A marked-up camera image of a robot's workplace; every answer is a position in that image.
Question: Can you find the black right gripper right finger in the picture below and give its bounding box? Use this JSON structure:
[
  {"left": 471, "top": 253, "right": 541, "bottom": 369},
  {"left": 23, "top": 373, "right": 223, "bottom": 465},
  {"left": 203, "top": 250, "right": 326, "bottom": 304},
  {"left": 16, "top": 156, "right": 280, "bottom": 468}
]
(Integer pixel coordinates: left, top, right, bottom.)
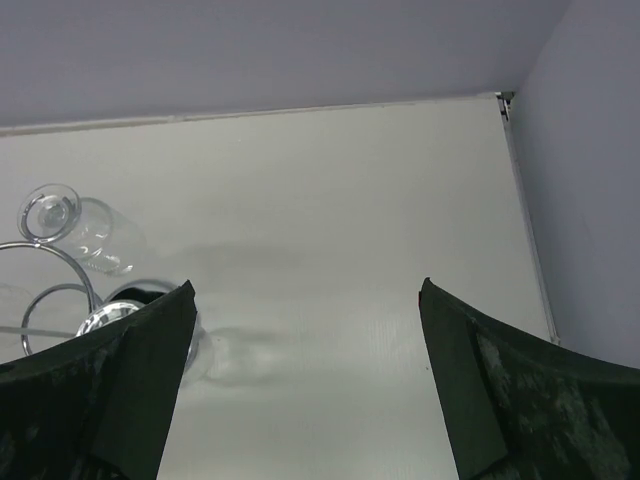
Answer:
[{"left": 419, "top": 279, "right": 639, "bottom": 479}]

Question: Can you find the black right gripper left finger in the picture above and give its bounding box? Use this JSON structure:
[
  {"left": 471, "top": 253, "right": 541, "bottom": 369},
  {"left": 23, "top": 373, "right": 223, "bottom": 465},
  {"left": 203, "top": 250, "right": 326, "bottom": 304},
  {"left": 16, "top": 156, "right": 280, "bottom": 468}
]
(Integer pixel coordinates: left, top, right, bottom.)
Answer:
[{"left": 0, "top": 279, "right": 199, "bottom": 480}]

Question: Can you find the clear wine glass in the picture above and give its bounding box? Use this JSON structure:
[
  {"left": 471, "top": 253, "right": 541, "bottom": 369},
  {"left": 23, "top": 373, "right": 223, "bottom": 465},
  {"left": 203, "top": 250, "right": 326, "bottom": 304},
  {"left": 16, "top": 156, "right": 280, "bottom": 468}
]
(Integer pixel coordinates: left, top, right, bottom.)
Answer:
[
  {"left": 76, "top": 279, "right": 213, "bottom": 388},
  {"left": 17, "top": 183, "right": 147, "bottom": 276}
]

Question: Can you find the chrome wine glass rack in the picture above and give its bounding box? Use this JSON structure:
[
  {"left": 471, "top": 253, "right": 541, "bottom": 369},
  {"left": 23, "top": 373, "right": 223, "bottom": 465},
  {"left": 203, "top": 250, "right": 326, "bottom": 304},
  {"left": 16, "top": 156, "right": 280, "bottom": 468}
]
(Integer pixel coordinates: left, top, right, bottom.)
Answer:
[{"left": 1, "top": 184, "right": 98, "bottom": 357}]

